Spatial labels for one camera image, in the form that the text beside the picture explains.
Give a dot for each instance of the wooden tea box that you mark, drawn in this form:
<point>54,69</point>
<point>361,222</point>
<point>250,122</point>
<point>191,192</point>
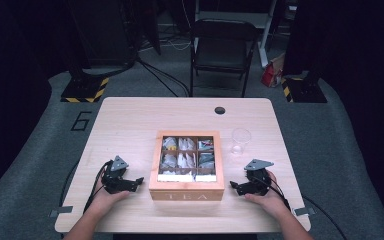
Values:
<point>186,191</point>

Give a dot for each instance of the person's right hand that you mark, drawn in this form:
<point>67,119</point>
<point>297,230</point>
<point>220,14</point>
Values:
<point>273,200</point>

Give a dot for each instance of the dark curtain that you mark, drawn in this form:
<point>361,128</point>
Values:
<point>13,83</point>
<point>360,66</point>

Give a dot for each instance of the black folding chair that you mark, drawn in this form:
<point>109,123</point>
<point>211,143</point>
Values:
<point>221,50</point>

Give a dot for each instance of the black equipment cabinet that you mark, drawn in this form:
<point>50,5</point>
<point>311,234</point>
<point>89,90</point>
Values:
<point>103,33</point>

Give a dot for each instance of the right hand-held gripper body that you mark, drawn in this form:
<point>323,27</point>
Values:
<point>258,181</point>

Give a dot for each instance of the hazard striped stand base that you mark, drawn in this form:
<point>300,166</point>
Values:
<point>85,90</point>
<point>305,90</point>

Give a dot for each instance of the grey table edge bracket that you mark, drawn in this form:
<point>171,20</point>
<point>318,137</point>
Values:
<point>61,211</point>
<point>304,211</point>

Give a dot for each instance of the heap of assorted tea bags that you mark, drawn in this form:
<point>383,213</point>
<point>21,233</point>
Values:
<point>186,160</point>

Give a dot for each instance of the clear plastic cup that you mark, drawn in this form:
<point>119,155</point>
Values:
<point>240,140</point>

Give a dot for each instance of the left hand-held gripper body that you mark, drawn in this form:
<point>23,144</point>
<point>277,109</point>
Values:
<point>113,181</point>

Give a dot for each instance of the person's left hand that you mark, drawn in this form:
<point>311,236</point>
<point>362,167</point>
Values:
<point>108,201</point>

